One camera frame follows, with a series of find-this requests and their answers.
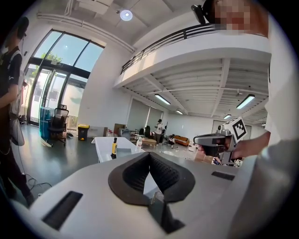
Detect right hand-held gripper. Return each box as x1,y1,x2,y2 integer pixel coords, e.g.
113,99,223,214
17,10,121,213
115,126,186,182
193,116,247,165

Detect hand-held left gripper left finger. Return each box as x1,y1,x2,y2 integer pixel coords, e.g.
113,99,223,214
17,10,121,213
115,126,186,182
108,151,151,206

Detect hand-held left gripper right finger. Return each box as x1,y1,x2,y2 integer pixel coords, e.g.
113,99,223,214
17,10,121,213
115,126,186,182
149,151,196,204

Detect person's right forearm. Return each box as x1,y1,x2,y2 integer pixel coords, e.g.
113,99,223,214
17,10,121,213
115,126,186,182
232,131,272,161

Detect yellow and black bottle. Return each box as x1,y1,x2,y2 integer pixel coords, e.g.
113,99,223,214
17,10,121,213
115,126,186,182
110,137,118,160

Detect white table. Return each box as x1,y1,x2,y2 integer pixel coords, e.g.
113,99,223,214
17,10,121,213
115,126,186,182
91,136,147,163

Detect orange sofa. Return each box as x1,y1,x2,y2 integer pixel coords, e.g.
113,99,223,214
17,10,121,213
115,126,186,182
173,134,190,146

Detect cardboard box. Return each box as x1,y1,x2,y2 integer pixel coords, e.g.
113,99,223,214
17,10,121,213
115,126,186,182
113,123,127,136

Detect black bin with yellow lid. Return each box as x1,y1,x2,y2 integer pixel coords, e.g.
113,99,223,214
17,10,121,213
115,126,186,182
77,124,90,141

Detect person's white shirt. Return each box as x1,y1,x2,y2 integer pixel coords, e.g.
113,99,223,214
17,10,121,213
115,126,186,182
263,13,299,152

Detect black office chair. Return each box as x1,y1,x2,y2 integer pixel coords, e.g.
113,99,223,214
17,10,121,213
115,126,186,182
47,104,70,147

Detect stack of blue water bottles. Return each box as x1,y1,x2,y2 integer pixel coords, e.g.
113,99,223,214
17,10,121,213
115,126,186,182
38,106,56,141

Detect black balcony railing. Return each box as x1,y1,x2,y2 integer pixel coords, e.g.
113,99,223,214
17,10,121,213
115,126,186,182
121,22,217,75

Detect large glass entrance door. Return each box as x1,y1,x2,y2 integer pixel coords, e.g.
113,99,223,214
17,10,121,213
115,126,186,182
26,28,105,128

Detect round ceiling lamp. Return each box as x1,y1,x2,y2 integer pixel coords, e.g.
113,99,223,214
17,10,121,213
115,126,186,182
120,9,134,21

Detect floor cable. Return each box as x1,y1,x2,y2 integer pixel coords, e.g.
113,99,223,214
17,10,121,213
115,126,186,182
22,172,53,196

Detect black head-mounted camera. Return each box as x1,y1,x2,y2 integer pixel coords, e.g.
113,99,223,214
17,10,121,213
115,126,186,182
191,4,210,25

